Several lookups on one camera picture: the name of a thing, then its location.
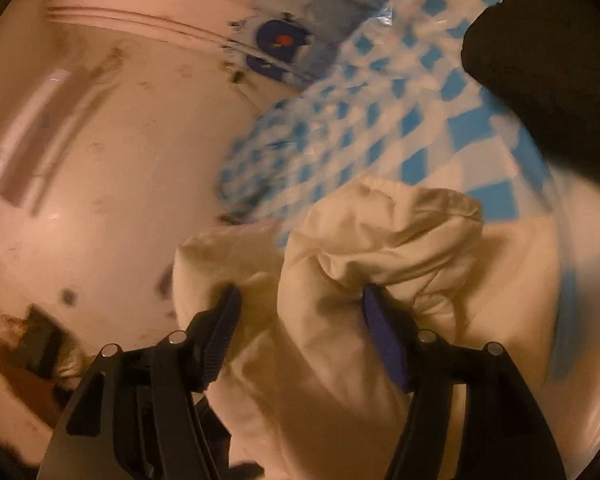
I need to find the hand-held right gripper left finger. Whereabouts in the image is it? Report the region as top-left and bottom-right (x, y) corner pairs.
(37, 285), (243, 480)

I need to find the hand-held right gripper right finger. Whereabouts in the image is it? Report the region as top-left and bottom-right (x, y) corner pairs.
(362, 282), (566, 480)

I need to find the cream white garment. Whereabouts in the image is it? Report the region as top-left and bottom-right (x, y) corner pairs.
(172, 175), (556, 480)

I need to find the black garment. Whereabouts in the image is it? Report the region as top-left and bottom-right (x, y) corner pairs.
(461, 0), (600, 192)

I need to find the dark brown clutter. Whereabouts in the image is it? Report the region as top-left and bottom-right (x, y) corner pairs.
(0, 305), (96, 426)

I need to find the blue checkered plastic sheet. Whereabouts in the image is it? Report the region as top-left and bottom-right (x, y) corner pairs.
(217, 0), (600, 381)

